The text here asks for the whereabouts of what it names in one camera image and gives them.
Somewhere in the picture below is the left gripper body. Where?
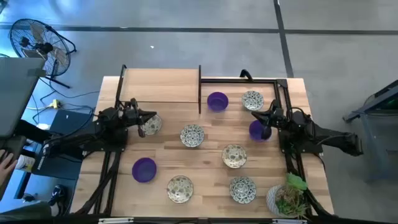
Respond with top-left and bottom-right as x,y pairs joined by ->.
123,98 -> 147,139

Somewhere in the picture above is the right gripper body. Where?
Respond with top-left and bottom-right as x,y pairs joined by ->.
264,98 -> 289,133

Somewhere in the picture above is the yellow patterned mini bowl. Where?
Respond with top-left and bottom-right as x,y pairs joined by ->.
221,143 -> 248,169
141,114 -> 163,136
166,175 -> 194,204

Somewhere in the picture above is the purple mini bowl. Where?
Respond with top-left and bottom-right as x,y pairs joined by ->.
248,119 -> 272,143
131,157 -> 157,184
206,91 -> 229,113

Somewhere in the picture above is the teal patterned mini bowl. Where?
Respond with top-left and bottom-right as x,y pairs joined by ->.
229,175 -> 257,205
180,123 -> 205,148
241,90 -> 265,112

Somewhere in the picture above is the black computer case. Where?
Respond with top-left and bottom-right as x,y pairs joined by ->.
32,108 -> 94,180

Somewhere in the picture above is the potted succulent in white pot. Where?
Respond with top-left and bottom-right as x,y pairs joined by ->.
266,172 -> 309,220

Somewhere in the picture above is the grey metal cart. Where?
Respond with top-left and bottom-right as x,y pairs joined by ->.
343,80 -> 398,183

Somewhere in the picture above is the black desk support beam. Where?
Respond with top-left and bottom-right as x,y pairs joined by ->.
14,119 -> 52,144

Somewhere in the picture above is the person's shoe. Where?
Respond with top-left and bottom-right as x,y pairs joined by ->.
49,184 -> 67,206

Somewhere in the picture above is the black floor fan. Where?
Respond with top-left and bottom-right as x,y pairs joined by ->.
8,18 -> 77,90

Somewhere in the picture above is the grey standing desk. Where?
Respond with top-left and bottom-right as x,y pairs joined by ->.
0,57 -> 46,200

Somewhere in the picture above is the white bottle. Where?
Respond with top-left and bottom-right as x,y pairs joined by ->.
15,154 -> 35,172

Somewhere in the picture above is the black caster wheel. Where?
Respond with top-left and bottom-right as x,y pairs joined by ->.
21,192 -> 38,203

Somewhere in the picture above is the person's hand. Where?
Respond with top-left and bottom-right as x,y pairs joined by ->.
0,149 -> 18,187

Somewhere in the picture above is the wooden shelf with black frame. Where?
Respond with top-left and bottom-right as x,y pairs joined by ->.
114,64 -> 202,114

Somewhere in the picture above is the black metal rig frame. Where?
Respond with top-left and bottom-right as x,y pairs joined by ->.
70,64 -> 335,224

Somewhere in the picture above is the black floor cable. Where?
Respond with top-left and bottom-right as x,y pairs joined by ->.
30,76 -> 100,125

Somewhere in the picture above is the white metal bracket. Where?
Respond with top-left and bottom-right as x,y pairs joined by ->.
98,217 -> 134,224
272,218 -> 307,224

